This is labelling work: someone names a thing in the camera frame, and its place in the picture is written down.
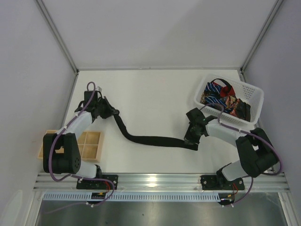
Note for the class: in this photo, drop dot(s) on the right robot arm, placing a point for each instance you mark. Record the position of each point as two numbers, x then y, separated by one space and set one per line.
256 153

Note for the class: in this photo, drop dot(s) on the white slotted cable duct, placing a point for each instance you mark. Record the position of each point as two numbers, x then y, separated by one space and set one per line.
128 196

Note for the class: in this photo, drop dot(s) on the aluminium mounting rail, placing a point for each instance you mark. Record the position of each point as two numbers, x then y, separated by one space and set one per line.
161 182

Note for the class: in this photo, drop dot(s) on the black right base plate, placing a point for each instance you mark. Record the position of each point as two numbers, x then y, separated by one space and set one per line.
214 182

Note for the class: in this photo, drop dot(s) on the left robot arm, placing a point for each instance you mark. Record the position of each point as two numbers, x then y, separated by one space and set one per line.
61 155

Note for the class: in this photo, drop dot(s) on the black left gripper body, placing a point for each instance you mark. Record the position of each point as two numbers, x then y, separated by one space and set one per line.
107 108

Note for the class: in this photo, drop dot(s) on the black tie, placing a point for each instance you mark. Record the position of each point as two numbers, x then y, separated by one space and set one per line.
152 140

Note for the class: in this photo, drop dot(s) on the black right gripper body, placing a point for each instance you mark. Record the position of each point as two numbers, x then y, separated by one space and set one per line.
191 138

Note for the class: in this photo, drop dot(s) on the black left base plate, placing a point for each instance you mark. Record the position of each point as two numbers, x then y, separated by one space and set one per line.
99 185

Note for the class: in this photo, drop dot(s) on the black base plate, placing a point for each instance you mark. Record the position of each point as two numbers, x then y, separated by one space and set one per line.
99 185
214 182

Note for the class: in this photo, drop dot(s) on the white plastic basket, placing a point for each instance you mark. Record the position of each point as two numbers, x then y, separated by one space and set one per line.
250 94

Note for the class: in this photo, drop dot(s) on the red tie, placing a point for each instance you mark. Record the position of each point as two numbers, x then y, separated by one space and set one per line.
227 91

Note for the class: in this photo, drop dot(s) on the dark patterned tie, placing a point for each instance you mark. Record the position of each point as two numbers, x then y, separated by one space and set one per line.
235 107

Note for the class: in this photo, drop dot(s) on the blue striped tie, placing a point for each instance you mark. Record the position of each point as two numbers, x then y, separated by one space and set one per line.
212 94

